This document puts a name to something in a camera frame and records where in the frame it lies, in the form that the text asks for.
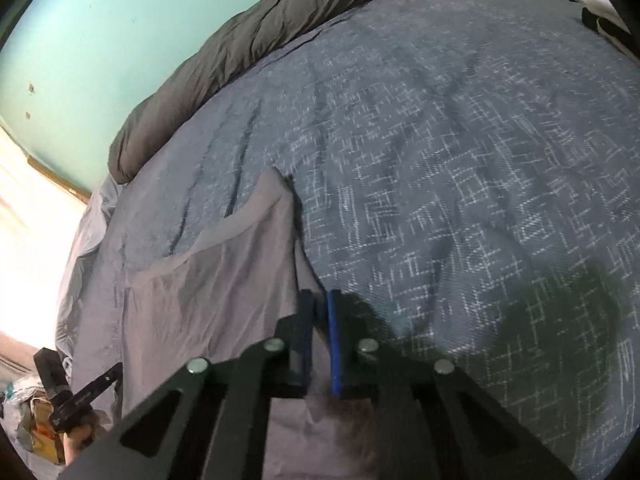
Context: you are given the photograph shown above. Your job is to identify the dark grey rolled duvet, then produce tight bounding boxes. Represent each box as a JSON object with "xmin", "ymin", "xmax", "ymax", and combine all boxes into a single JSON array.
[{"xmin": 107, "ymin": 0, "xmax": 516, "ymax": 186}]

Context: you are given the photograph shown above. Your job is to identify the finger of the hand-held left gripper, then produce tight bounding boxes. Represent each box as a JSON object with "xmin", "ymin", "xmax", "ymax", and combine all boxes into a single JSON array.
[{"xmin": 72, "ymin": 361, "xmax": 124, "ymax": 408}]

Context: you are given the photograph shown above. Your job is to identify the bright window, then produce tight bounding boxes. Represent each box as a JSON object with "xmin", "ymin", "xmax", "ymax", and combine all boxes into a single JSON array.
[{"xmin": 0, "ymin": 124, "xmax": 93, "ymax": 357}]

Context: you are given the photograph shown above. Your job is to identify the blue patterned bedspread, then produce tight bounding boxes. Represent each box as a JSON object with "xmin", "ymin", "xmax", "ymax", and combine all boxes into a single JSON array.
[{"xmin": 70, "ymin": 0, "xmax": 640, "ymax": 480}]

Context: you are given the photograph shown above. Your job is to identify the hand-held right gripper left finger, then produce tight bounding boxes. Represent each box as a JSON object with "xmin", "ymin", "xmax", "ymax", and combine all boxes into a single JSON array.
[{"xmin": 57, "ymin": 289, "xmax": 317, "ymax": 480}]

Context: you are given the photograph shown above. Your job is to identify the person's left hand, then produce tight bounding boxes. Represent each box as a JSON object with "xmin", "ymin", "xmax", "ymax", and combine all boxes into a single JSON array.
[{"xmin": 64, "ymin": 410, "xmax": 108, "ymax": 462}]

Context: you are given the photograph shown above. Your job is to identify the light grey bed sheet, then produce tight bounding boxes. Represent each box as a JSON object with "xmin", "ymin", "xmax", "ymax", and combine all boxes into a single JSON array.
[{"xmin": 54, "ymin": 174, "xmax": 127, "ymax": 386}]

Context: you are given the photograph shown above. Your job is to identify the white plastic bag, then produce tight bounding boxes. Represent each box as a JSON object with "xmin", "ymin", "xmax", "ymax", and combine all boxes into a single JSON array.
[{"xmin": 2, "ymin": 374, "xmax": 47, "ymax": 453}]

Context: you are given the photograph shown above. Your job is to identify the grey boxer briefs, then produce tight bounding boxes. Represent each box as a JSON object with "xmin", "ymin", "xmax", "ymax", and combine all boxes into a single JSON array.
[{"xmin": 122, "ymin": 166, "xmax": 381, "ymax": 480}]

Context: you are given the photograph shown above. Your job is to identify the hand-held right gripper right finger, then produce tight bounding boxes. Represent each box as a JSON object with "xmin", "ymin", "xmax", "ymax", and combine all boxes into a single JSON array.
[{"xmin": 326, "ymin": 289, "xmax": 576, "ymax": 480}]

